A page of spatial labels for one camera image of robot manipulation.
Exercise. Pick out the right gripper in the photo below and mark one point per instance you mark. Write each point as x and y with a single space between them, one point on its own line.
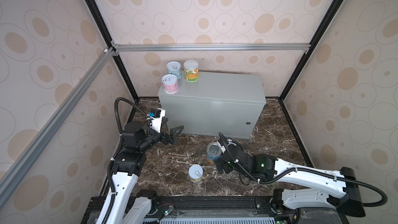
222 165

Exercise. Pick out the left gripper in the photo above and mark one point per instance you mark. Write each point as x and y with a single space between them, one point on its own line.
174 137

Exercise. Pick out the pink label white-lid can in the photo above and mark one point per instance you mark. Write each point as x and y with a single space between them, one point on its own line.
170 83

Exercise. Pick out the teal label white-lid can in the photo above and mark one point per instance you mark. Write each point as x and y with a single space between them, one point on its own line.
174 68

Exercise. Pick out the green orange label can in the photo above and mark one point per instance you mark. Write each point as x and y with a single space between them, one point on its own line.
191 70

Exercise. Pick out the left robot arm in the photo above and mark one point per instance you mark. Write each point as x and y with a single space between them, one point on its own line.
124 170

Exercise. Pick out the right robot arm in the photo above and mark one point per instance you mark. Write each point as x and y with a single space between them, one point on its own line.
337 190

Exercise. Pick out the open blue label can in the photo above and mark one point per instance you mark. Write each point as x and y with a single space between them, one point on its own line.
213 152

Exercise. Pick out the yellow label white-lid can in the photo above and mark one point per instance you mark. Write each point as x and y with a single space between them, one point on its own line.
195 173

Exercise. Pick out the grey metal cabinet box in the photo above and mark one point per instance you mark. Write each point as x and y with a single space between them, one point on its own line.
216 103

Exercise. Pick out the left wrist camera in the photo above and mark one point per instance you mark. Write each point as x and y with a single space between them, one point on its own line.
154 118

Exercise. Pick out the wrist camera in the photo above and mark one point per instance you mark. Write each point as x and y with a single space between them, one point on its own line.
154 118
223 147

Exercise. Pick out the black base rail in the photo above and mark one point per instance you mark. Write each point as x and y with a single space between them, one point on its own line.
235 210

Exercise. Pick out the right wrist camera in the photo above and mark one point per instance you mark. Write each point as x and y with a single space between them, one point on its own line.
223 147

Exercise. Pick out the horizontal aluminium rail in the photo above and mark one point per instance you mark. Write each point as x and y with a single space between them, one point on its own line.
211 47

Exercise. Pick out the left diagonal aluminium rail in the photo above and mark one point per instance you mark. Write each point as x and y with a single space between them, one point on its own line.
33 151

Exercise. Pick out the left black corner post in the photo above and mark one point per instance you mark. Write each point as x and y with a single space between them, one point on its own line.
103 29

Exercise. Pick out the black corner post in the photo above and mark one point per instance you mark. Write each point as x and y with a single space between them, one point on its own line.
324 24
103 29

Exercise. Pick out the right black corner post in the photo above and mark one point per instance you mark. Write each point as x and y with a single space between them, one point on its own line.
324 24

